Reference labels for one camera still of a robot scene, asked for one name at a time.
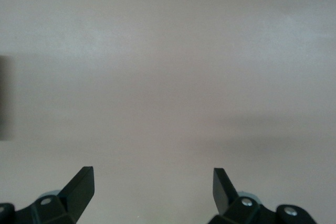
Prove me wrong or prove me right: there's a black plastic box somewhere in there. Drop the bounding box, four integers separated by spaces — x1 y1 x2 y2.
0 55 15 141

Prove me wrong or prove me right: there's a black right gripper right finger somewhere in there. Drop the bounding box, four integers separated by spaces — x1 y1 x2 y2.
208 167 318 224

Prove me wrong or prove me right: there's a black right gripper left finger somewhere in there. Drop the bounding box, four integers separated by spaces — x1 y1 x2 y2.
0 166 95 224

